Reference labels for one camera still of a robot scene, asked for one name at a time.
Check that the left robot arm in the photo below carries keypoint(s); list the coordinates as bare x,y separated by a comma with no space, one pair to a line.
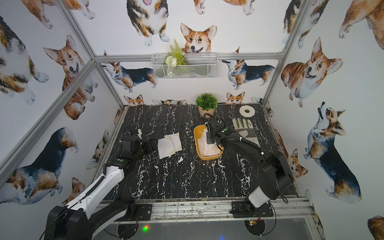
79,219

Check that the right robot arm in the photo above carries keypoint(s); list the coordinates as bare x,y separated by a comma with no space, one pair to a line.
274,174

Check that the white wire wall basket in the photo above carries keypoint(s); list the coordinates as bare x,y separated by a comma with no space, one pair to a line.
188,66

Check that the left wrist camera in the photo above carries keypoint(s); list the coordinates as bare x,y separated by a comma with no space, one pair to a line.
139,134

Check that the yellow plastic storage box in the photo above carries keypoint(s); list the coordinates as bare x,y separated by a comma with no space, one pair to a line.
198,134

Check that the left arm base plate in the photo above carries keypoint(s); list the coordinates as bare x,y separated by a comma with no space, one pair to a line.
140,212

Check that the stack of stationery paper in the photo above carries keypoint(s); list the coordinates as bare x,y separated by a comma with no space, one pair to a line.
206,149

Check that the potted green plant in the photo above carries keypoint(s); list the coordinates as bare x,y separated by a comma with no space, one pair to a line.
207,104

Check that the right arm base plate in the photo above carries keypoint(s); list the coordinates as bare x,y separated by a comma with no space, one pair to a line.
245,209

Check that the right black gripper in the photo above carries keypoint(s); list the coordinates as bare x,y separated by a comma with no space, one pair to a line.
208,138

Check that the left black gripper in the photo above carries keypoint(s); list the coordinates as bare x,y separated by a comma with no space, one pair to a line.
151,144

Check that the white tape roll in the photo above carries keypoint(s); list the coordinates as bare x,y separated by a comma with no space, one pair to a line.
247,111

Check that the artificial fern with flower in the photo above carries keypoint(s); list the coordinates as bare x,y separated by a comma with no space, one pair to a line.
175,61

